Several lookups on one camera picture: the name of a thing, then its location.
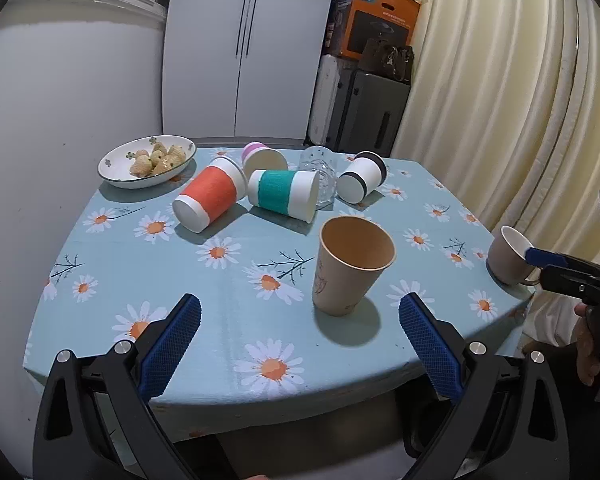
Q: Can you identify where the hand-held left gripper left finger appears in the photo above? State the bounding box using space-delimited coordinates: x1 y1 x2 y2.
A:
32 293 202 480

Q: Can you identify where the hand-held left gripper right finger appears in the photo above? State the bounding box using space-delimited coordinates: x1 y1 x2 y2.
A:
398 292 569 480

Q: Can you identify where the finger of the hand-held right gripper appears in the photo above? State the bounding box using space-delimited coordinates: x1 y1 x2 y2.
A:
524 246 600 277
538 265 600 307

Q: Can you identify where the beige mug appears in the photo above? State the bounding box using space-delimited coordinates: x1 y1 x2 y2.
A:
486 225 542 287

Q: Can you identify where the brown paper cup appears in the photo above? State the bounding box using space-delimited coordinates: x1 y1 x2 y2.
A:
312 215 397 317

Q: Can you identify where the orange banded white cup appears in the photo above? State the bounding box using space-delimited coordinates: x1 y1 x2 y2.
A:
172 156 248 234

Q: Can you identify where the black banded white cup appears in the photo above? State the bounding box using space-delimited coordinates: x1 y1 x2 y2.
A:
336 151 387 205

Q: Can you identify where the green banded white cup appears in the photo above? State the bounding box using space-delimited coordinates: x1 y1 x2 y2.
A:
247 169 320 225

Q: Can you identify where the pink banded white cup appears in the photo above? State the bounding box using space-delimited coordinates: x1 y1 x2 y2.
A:
241 142 289 177

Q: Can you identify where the clear glass cup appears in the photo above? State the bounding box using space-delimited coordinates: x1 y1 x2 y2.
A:
299 145 339 207

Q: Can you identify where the person's right hand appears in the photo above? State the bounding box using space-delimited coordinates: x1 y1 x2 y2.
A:
574 301 600 387

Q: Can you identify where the blue daisy print tablecloth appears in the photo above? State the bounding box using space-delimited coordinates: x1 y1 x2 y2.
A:
24 146 536 441

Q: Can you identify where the cream curtain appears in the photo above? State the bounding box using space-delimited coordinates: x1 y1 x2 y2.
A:
390 0 600 346

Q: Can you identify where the pile of beige snacks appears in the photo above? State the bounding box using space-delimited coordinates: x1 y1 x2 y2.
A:
130 143 187 178

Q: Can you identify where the white flower print plate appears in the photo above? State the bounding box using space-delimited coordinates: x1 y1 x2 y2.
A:
97 135 197 190

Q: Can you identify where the grey suitcase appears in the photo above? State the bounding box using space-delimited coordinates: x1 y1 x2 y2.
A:
330 69 412 157

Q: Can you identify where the dark brown handbag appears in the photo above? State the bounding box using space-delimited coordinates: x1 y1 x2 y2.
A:
358 37 415 85

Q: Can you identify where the white suitcase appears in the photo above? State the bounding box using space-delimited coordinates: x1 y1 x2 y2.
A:
306 55 342 147

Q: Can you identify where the orange and black cardboard box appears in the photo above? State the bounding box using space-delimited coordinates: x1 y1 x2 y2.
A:
325 0 422 61

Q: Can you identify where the white refrigerator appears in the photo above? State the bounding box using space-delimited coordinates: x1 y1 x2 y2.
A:
161 0 342 142

